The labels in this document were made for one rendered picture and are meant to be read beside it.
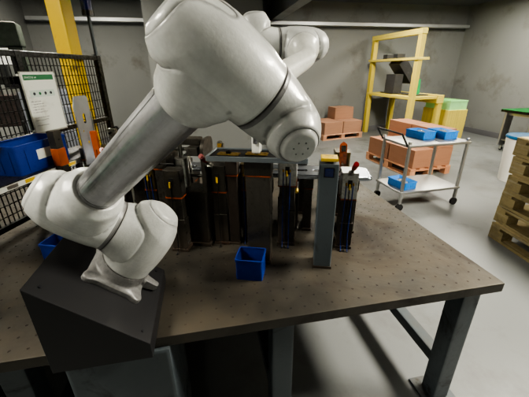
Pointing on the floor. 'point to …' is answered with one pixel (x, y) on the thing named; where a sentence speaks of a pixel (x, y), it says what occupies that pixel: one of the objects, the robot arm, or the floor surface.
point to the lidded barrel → (508, 154)
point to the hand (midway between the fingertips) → (256, 142)
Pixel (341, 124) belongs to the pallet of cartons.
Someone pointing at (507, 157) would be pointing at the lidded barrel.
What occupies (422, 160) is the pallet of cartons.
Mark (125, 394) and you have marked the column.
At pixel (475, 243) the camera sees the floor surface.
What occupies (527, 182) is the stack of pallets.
